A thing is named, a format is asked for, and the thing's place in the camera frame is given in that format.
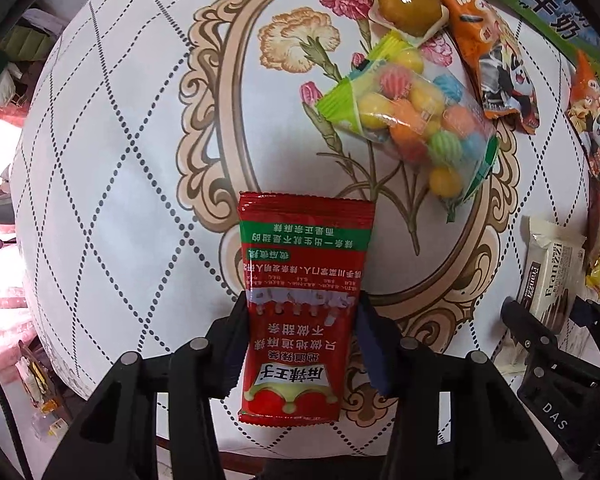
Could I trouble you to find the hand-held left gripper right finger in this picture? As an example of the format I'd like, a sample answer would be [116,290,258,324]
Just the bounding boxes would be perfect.
[355,294,561,480]

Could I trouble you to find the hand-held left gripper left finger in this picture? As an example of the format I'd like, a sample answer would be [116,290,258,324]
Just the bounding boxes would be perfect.
[40,292,251,480]

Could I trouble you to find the white wafer packet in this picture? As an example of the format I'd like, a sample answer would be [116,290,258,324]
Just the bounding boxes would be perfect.
[517,215,588,336]

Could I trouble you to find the red spicy snack packet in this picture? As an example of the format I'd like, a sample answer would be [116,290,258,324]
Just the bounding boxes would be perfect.
[236,190,377,426]

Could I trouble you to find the printed cardboard box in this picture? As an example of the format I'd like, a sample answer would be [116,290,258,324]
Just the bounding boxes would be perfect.
[425,0,600,86]

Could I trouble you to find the small snack packet on floor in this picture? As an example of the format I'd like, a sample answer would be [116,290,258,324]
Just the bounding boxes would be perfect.
[15,355,61,413]

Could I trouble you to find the orange panda snack packet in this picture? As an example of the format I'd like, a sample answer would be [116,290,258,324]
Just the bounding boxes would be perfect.
[565,50,600,181]
[432,0,541,136]

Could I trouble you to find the clear bag of colourful candies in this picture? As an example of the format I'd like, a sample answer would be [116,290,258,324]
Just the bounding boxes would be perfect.
[315,30,501,223]

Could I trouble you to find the olive puffer vest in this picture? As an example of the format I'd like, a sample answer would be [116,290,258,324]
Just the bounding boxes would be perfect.
[2,22,58,63]

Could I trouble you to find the black cable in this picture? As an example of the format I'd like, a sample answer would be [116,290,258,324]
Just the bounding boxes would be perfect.
[0,345,33,480]

